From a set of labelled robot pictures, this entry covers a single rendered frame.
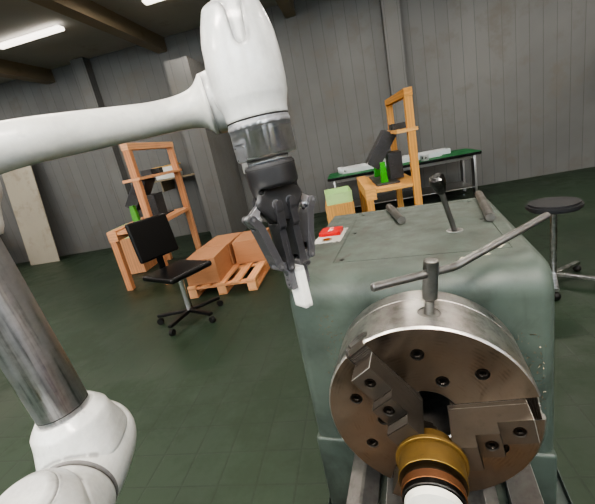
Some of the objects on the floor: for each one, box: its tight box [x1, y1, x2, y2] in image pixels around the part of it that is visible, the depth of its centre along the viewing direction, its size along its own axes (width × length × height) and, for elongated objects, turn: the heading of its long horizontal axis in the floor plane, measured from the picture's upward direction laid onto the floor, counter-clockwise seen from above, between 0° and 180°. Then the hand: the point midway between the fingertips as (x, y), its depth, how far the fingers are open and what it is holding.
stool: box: [525, 196, 595, 300], centre depth 294 cm, size 62×65×69 cm
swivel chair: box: [125, 213, 223, 336], centre depth 364 cm, size 70×70×110 cm
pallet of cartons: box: [186, 227, 272, 299], centre depth 480 cm, size 126×89×46 cm
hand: (299, 285), depth 59 cm, fingers closed
